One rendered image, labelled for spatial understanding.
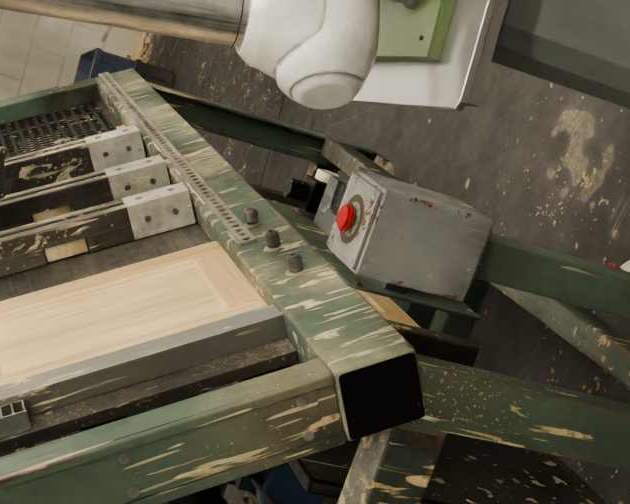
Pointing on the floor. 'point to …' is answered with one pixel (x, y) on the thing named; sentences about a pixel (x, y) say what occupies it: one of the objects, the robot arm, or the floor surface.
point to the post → (565, 278)
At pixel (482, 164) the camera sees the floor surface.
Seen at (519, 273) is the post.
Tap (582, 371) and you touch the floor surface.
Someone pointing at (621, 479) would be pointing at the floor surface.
